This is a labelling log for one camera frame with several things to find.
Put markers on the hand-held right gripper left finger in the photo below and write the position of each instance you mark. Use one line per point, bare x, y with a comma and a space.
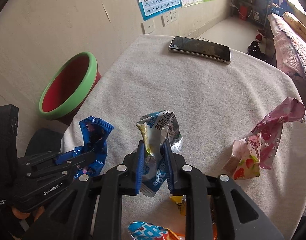
140, 170

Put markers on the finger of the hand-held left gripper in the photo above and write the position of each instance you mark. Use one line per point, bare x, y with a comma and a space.
57, 172
72, 157

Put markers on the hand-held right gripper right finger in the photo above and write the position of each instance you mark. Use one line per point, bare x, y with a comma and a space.
169, 170

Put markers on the blue cookie wrapper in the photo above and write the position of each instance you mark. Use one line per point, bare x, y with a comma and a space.
92, 132

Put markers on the yellow snack wrapper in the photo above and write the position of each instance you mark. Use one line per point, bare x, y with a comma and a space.
178, 205

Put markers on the white blue snack wrapper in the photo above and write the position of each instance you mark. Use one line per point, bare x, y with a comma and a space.
155, 127

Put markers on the red bin with green rim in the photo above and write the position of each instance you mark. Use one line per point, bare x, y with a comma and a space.
67, 87

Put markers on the pink strawberry drink carton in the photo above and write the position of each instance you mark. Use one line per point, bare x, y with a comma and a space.
245, 160

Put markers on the blue orange snack wrapper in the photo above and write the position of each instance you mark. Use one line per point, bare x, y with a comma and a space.
153, 232

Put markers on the pink foil wrapper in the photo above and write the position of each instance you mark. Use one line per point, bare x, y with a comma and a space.
275, 122

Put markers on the smartphone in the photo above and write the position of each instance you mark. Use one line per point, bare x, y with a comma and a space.
200, 48

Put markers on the red shoe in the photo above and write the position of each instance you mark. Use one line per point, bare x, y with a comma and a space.
259, 38
262, 32

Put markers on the bed with pink bedspread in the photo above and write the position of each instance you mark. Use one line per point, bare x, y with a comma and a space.
293, 50

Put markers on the white picture box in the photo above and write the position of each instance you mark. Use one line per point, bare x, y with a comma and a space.
255, 15

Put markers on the dark clothes pile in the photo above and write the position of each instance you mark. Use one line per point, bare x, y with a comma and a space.
276, 8

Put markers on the yellow quilt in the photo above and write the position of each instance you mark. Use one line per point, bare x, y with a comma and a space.
299, 26

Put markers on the round hole wall socket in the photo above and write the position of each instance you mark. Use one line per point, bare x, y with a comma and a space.
148, 27

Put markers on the white wall socket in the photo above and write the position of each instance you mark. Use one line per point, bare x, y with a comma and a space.
167, 20
175, 16

